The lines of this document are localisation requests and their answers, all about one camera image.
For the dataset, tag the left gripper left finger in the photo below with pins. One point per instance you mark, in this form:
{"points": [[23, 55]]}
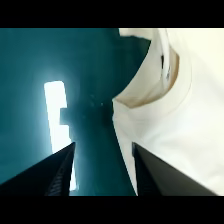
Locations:
{"points": [[43, 176]]}

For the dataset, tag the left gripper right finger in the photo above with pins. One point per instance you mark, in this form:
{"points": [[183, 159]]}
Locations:
{"points": [[160, 180]]}

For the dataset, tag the white T-shirt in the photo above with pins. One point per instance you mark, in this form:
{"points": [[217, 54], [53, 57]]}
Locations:
{"points": [[180, 126]]}

